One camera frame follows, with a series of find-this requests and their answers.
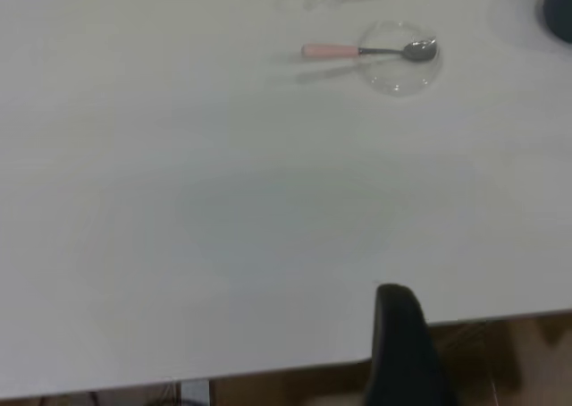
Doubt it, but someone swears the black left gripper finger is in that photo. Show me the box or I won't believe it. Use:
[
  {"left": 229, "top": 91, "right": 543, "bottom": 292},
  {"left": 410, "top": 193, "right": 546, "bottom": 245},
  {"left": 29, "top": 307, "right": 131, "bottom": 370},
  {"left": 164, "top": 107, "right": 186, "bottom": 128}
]
[{"left": 362, "top": 283, "right": 453, "bottom": 406}]

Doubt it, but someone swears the grey metal table leg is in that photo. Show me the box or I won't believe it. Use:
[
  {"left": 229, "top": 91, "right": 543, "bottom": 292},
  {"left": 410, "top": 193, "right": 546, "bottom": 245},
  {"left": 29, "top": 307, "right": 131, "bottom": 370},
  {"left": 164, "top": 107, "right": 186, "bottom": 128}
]
[{"left": 180, "top": 377, "right": 212, "bottom": 406}]

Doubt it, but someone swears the dark blue ceramic mug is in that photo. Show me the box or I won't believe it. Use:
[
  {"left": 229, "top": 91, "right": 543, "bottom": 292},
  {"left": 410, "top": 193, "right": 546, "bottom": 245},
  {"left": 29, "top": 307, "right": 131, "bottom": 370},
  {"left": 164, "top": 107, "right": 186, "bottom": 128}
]
[{"left": 542, "top": 0, "right": 572, "bottom": 46}]

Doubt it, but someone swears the pink handled metal spoon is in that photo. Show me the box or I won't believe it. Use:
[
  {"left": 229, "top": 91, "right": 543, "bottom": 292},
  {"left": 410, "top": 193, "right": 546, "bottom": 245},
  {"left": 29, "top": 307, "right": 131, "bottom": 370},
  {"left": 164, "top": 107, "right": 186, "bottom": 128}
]
[{"left": 301, "top": 37, "right": 439, "bottom": 63}]

